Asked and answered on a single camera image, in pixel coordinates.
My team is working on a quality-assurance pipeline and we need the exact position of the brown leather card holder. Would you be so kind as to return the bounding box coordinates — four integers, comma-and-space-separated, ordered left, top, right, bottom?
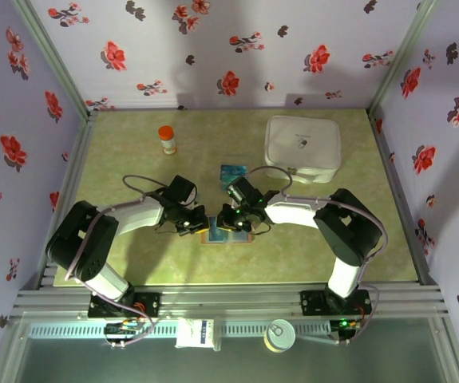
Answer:
200, 215, 256, 246

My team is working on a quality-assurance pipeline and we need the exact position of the blue credit card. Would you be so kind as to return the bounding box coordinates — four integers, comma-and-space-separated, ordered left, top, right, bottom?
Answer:
220, 164, 249, 183

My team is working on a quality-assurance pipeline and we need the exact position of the orange-capped pill bottle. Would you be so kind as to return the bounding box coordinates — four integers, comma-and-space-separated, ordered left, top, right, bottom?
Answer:
157, 125, 179, 156

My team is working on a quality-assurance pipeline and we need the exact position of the white zip pouch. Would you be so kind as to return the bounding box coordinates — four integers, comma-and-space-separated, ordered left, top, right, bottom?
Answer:
262, 115, 342, 185

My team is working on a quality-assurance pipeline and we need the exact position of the white packet with blue print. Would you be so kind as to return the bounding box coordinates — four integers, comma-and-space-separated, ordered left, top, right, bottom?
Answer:
174, 318, 216, 349

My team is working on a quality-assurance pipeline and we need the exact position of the tin can with pull tab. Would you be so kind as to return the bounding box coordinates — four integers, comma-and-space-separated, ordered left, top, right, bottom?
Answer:
263, 318, 297, 354

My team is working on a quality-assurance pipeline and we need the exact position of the lilac right arm cable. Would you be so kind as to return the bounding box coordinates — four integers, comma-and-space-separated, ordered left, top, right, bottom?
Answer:
247, 165, 390, 344

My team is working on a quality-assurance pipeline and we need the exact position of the lilac arm cable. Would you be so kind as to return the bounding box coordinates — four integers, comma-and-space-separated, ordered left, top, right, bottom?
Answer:
247, 165, 390, 344
64, 174, 172, 347

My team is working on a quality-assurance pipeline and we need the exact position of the lilac left arm cable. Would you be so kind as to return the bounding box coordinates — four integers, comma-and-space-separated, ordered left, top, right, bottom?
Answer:
64, 174, 172, 347

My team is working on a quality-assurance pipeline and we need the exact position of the wide aluminium frame rail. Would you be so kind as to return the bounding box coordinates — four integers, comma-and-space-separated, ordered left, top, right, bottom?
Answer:
11, 282, 452, 320

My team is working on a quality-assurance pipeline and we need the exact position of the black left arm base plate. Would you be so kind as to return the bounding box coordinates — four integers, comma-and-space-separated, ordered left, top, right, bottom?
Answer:
88, 292, 161, 319

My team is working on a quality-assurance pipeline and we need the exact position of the grey slotted cable duct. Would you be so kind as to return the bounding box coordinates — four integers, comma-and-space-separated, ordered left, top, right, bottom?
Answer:
27, 321, 334, 340

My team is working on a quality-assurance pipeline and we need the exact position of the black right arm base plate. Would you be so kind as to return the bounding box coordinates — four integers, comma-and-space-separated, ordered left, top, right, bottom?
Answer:
299, 290, 372, 318

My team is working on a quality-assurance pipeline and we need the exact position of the aluminium side frame rail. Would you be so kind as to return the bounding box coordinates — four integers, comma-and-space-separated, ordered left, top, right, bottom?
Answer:
366, 109, 440, 286
37, 110, 99, 289

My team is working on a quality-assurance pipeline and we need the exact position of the small circuit board with wires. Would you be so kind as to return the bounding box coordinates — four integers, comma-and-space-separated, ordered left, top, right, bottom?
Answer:
104, 318, 144, 349
330, 317, 364, 345

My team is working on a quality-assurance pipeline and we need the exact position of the aluminium corner post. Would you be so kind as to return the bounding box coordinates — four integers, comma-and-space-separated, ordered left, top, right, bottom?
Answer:
10, 0, 97, 119
368, 0, 442, 119

